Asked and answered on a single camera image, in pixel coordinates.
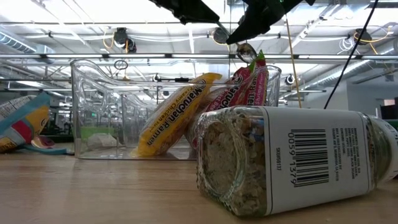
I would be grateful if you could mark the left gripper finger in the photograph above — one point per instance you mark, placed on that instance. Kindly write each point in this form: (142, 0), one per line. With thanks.
(186, 12)

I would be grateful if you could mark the clear three-compartment plastic bin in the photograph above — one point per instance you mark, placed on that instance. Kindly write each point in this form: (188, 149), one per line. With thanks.
(102, 93)

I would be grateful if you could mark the blue ramen packet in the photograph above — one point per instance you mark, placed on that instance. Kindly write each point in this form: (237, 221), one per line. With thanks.
(21, 124)

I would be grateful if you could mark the white-label spice jar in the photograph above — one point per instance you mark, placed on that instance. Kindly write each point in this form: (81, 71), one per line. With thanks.
(311, 155)

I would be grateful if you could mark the teal and white packet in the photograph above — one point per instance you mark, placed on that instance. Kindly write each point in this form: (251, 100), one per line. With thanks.
(46, 151)

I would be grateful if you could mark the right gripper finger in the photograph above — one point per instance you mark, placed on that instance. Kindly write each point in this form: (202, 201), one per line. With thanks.
(258, 18)

